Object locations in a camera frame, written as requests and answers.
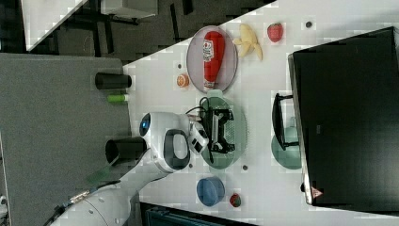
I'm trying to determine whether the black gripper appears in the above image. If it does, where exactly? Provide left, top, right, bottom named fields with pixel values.
left=208, top=107, right=235, bottom=153

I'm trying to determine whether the green oval strainer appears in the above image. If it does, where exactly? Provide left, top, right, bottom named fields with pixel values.
left=199, top=89, right=247, bottom=170

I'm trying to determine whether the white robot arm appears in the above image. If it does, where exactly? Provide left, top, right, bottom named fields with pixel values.
left=49, top=106, right=236, bottom=226

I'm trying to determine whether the orange slice toy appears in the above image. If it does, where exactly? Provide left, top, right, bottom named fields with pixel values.
left=177, top=73, right=189, bottom=88

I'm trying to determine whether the grey round plate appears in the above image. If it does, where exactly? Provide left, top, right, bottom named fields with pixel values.
left=186, top=25, right=238, bottom=93

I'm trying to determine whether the red plush ketchup bottle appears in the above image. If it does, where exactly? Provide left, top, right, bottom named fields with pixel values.
left=202, top=31, right=225, bottom=89

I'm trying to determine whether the blue cup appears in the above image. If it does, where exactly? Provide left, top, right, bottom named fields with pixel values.
left=197, top=176, right=225, bottom=207

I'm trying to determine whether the peeled banana toy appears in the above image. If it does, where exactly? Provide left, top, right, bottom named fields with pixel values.
left=232, top=24, right=263, bottom=60

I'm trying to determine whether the green mug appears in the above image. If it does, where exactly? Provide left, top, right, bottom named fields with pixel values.
left=271, top=117, right=301, bottom=170

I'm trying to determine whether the small red strawberry toy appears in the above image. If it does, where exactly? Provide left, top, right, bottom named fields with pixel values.
left=230, top=193, right=242, bottom=207

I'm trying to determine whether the black round container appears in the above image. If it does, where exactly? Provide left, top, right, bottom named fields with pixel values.
left=105, top=137, right=147, bottom=166

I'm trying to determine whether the green cylinder object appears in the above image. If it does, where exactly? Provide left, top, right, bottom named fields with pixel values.
left=107, top=94, right=129, bottom=104

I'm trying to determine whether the black cylinder holder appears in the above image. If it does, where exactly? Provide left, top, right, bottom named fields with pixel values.
left=95, top=73, right=132, bottom=89

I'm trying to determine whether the black toaster oven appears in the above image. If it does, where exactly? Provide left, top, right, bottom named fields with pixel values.
left=288, top=26, right=399, bottom=216

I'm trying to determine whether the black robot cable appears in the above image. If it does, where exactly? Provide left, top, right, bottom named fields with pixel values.
left=184, top=96, right=217, bottom=165

